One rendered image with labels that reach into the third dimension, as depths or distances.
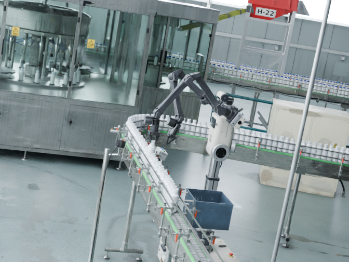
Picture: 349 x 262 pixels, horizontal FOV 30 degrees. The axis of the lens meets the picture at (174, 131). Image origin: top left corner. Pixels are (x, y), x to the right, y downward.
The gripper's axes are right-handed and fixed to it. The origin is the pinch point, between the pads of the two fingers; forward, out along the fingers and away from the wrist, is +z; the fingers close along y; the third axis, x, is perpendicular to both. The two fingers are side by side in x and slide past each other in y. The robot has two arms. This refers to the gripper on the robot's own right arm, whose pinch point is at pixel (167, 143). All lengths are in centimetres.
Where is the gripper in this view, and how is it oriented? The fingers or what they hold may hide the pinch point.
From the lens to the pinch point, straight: 570.6
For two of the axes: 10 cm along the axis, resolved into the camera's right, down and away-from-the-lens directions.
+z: -4.9, 8.7, 1.1
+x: 8.5, 4.4, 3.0
